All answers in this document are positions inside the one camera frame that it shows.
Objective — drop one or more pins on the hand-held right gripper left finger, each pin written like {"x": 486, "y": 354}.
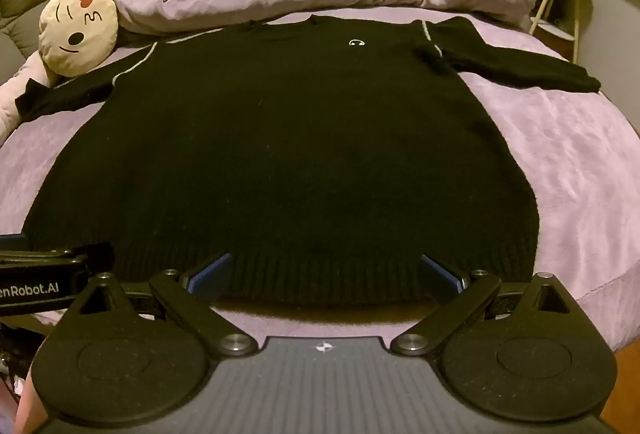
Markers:
{"x": 212, "y": 275}

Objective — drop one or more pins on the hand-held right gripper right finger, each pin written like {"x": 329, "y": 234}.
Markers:
{"x": 440, "y": 271}

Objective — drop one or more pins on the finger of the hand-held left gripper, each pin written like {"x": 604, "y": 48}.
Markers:
{"x": 75, "y": 255}

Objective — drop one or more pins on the black knit sweater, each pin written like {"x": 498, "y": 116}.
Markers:
{"x": 280, "y": 154}

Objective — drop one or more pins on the person's left forearm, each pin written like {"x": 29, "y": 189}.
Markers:
{"x": 32, "y": 409}

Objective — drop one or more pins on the bed with purple sheet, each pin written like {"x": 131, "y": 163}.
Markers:
{"x": 560, "y": 154}

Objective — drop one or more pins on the pink plush pillow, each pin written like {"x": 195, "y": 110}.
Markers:
{"x": 20, "y": 89}

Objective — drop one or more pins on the yellow emoji face pillow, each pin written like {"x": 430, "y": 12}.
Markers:
{"x": 80, "y": 31}

